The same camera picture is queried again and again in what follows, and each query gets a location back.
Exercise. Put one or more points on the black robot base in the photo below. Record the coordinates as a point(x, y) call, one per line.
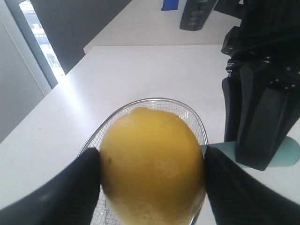
point(196, 13)

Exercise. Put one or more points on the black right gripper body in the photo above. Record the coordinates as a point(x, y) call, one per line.
point(269, 34)

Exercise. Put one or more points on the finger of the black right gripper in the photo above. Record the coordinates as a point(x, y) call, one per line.
point(232, 96)
point(267, 114)

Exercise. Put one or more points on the teal handled peeler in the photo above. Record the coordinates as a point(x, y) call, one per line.
point(287, 154)

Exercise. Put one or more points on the yellow lemon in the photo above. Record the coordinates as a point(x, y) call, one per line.
point(152, 166)

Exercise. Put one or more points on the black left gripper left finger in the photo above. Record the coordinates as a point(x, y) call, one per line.
point(67, 199)

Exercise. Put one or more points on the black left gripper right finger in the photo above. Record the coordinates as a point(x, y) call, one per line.
point(236, 198)

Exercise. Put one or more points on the blue object on far table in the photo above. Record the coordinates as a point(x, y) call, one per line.
point(170, 5)

